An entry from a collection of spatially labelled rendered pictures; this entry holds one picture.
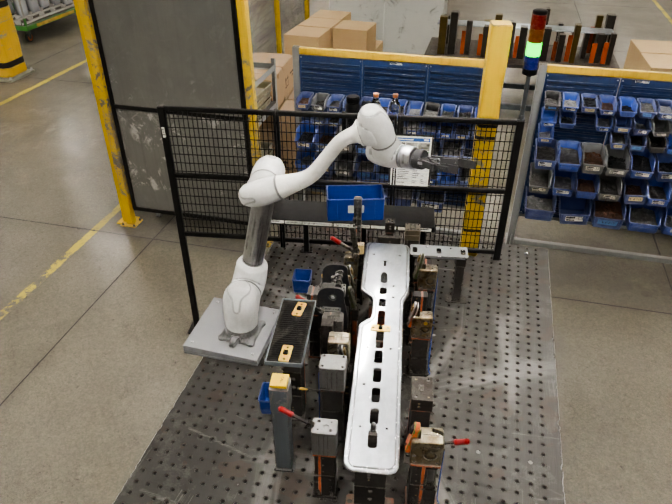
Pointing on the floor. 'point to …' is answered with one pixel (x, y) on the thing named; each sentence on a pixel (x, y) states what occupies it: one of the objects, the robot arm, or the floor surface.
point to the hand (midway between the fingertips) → (464, 167)
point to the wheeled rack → (41, 17)
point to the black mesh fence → (324, 174)
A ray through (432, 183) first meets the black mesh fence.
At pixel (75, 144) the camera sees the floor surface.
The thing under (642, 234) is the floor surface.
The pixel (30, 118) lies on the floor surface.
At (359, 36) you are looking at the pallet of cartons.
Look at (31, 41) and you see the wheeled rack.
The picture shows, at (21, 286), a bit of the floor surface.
